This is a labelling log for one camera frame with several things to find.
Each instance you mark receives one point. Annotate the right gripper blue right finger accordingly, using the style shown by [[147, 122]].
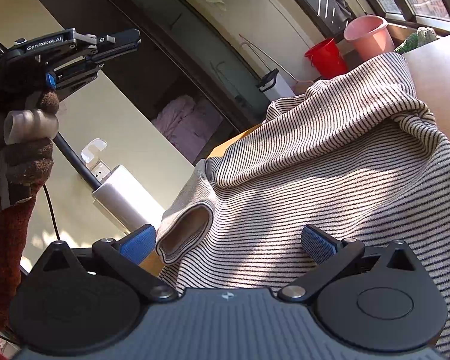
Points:
[[332, 257]]

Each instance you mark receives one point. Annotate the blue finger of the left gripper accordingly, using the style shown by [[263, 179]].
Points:
[[74, 75], [108, 44]]

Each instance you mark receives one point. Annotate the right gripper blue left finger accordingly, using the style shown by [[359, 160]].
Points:
[[122, 259]]

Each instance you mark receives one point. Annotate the striped beige knit garment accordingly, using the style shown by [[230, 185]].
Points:
[[358, 156]]

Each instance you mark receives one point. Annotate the left hand brown glove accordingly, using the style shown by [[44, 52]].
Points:
[[26, 150]]

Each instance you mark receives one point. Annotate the white cylindrical lamp base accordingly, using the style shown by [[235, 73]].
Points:
[[121, 194]]

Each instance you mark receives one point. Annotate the pink bedding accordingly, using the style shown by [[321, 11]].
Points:
[[188, 124]]

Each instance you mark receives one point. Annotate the white trash bin black lid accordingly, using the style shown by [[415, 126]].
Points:
[[274, 86]]

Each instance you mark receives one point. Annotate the broom with pink head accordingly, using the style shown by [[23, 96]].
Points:
[[259, 52]]

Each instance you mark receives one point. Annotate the red plastic bucket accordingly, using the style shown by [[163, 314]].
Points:
[[326, 58]]

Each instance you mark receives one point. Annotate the pink plastic bucket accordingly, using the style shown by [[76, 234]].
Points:
[[369, 35]]

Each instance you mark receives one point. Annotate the grey hanging rag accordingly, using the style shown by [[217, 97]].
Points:
[[343, 10]]

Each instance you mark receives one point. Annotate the white wall hook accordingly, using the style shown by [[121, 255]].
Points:
[[91, 153]]

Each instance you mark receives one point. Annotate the white wall socket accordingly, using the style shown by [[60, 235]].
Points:
[[100, 170]]

